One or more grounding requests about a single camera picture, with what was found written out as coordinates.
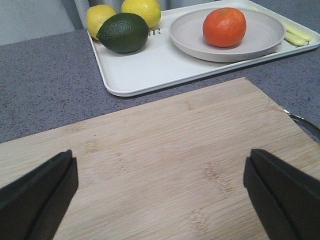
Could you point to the yellow lemon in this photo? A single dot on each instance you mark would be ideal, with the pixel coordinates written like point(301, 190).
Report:
point(149, 10)
point(96, 16)

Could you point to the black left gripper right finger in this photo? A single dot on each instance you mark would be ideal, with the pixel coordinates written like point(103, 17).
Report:
point(286, 200)

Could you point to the white rectangular tray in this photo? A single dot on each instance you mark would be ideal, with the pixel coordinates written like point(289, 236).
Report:
point(160, 64)

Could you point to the dark green lime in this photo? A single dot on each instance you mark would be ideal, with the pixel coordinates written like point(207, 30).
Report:
point(123, 33)

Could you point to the yellow plastic spoon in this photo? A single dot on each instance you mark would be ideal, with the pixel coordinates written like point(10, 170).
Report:
point(295, 40)

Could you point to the wooden cutting board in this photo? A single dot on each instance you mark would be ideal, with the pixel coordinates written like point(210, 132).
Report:
point(171, 169)

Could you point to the orange mandarin fruit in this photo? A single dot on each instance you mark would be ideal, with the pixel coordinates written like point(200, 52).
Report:
point(224, 27)

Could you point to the metal cutting board handle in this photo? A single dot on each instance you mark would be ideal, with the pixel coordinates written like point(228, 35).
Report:
point(312, 130)

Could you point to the beige round plate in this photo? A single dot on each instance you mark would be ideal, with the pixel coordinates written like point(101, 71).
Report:
point(263, 34)

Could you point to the yellow lemon left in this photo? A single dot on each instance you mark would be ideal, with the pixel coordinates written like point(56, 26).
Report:
point(96, 16)

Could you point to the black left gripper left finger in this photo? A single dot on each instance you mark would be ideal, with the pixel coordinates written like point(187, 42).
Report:
point(33, 206)

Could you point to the yellow lemon right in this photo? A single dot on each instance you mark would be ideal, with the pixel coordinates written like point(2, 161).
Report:
point(149, 10)

